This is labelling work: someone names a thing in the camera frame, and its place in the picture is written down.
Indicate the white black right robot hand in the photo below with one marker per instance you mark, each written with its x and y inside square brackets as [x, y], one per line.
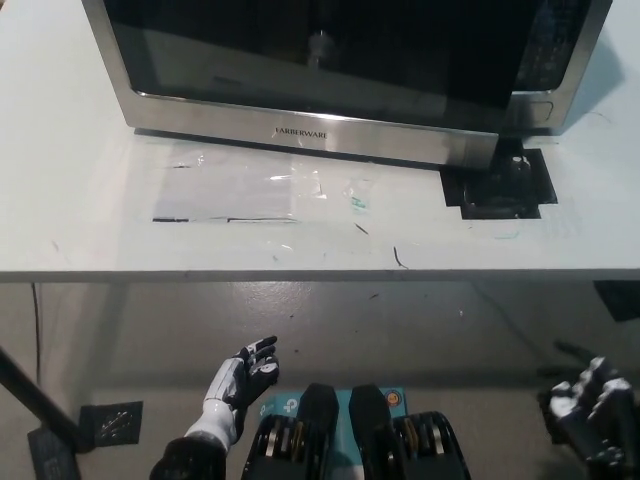
[585, 405]

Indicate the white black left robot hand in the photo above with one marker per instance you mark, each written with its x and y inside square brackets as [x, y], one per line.
[245, 372]

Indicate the stainless steel Farberware microwave body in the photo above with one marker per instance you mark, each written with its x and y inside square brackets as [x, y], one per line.
[575, 70]

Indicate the black floor mat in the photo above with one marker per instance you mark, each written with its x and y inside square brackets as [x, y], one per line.
[620, 300]

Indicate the black floor tape square scribbled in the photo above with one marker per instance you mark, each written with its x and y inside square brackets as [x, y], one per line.
[111, 424]

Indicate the black slanted metal pole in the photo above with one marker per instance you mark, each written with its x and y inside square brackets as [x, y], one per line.
[35, 395]

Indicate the black floor tape patch plain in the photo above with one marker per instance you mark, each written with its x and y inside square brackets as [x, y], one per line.
[50, 455]

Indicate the black taped square table patch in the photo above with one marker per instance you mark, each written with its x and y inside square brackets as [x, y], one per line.
[505, 197]

